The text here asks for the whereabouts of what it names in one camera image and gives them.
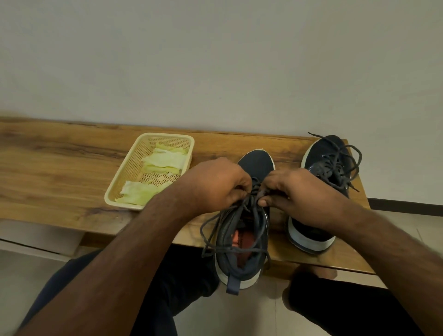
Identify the person's right hand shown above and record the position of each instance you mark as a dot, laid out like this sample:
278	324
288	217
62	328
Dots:
311	200

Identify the person's left hand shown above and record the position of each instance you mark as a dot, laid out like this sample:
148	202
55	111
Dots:
211	187

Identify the grey shoelace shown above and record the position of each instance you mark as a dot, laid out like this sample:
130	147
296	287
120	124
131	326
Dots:
337	166
221	247

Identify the dark sneaker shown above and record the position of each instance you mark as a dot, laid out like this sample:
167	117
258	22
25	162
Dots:
322	149
258	161

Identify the person's left forearm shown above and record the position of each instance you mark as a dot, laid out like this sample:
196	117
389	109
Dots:
104	277

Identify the person's right forearm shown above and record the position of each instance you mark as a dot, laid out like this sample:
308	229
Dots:
398	263

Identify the cream plastic mesh basket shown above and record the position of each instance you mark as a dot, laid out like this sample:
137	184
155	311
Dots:
123	176

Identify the dark baseboard strip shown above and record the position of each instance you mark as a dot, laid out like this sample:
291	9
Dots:
405	207

